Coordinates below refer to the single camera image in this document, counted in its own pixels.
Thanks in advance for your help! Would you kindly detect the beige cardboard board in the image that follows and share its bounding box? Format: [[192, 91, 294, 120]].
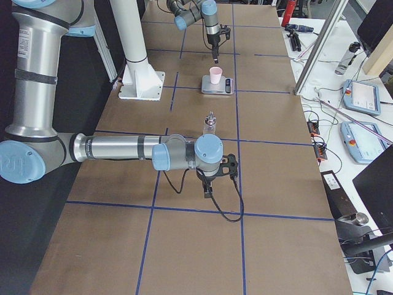
[[363, 26, 392, 76]]

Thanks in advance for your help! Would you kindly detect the upper orange black connector box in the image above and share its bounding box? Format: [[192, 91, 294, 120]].
[[307, 120, 320, 136]]

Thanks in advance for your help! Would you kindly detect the blue teach pendant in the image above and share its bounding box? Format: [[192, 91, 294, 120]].
[[340, 122, 389, 165], [343, 79, 381, 116]]

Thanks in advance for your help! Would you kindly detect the lower blue teach pendant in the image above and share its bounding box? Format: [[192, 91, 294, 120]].
[[340, 122, 389, 165]]

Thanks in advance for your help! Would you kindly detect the lower orange black connector box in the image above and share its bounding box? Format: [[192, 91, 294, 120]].
[[313, 142, 327, 162]]

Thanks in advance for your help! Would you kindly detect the black box white label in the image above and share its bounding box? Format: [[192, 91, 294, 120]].
[[321, 170, 357, 219]]

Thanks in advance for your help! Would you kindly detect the glass sauce dispenser bottle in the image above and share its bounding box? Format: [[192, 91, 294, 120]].
[[203, 111, 217, 135]]

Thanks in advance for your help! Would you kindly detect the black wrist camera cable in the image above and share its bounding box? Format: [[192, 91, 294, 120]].
[[161, 165, 246, 222]]

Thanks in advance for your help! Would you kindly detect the blue black power tool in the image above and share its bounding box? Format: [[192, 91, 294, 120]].
[[285, 23, 314, 33]]

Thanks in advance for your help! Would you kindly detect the orange black connector box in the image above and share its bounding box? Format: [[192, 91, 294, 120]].
[[313, 142, 327, 162], [307, 120, 320, 136]]

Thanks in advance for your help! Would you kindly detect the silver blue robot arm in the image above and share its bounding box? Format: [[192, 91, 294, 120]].
[[1, 1, 231, 194], [166, 0, 221, 64]]

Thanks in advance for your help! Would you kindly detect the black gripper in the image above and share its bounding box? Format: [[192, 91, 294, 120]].
[[196, 168, 219, 199], [207, 33, 220, 64]]

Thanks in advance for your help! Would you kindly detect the black monitor near right edge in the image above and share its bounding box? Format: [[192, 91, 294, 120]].
[[352, 146, 393, 234]]

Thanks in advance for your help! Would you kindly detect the red fire extinguisher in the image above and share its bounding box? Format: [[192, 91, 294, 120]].
[[281, 0, 297, 28]]

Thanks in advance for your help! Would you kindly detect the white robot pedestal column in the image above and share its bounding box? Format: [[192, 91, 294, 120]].
[[110, 0, 165, 101]]

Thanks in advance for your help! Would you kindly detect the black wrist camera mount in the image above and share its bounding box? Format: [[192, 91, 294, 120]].
[[218, 154, 238, 180]]

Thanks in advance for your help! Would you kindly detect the clear water bottle black lid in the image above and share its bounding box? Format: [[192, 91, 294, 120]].
[[335, 42, 360, 76]]

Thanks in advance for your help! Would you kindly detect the upper blue teach pendant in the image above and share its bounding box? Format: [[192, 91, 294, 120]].
[[343, 79, 381, 116]]

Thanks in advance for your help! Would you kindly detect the black mini tripod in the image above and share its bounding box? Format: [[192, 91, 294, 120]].
[[287, 29, 302, 52]]

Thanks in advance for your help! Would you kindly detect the black monitor top right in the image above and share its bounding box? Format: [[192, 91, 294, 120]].
[[357, 0, 392, 53]]

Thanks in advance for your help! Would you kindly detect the silver digital kitchen scale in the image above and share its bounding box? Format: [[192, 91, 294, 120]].
[[201, 75, 235, 95]]

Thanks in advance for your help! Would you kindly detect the aluminium extrusion frame post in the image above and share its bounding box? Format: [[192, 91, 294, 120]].
[[294, 0, 348, 95]]

